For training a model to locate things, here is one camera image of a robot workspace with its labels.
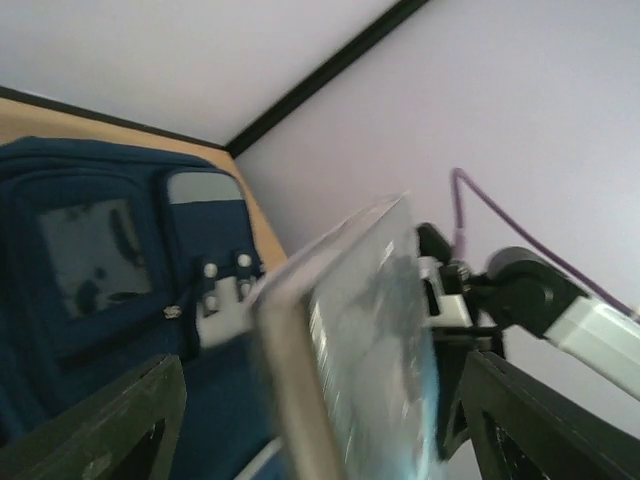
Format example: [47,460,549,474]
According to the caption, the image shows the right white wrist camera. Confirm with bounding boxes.
[418,257,473,328]

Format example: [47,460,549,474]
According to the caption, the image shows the black enclosure frame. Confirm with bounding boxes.
[1,0,428,158]

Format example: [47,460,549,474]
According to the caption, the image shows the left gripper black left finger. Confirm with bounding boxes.
[1,355,186,479]

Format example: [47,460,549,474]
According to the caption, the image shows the dark blue paperback book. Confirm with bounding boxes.
[248,195,438,479]

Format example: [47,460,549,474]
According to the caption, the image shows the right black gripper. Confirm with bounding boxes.
[416,222,505,460]

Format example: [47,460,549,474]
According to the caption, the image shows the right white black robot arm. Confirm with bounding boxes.
[416,223,639,460]

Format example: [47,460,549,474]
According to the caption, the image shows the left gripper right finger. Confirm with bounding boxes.
[462,352,639,479]

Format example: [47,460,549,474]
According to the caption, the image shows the navy blue school backpack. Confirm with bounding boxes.
[1,137,282,479]

